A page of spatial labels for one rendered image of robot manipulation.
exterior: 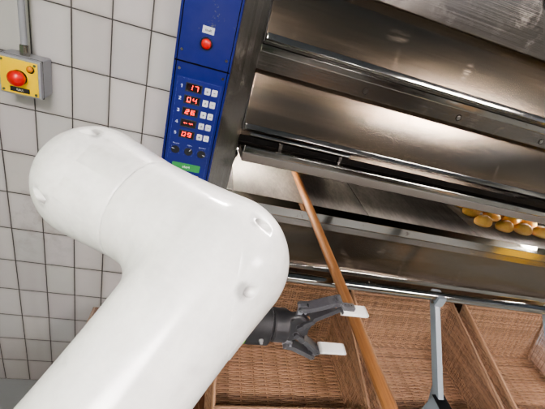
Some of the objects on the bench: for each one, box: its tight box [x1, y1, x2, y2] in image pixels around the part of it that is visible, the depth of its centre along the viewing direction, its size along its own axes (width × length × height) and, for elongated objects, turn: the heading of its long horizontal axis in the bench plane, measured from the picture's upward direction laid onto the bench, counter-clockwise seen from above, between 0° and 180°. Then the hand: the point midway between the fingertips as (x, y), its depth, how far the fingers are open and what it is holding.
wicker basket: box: [204, 282, 371, 409], centre depth 128 cm, size 49×56×28 cm
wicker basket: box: [347, 291, 504, 409], centre depth 143 cm, size 49×56×28 cm
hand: (350, 331), depth 80 cm, fingers open, 13 cm apart
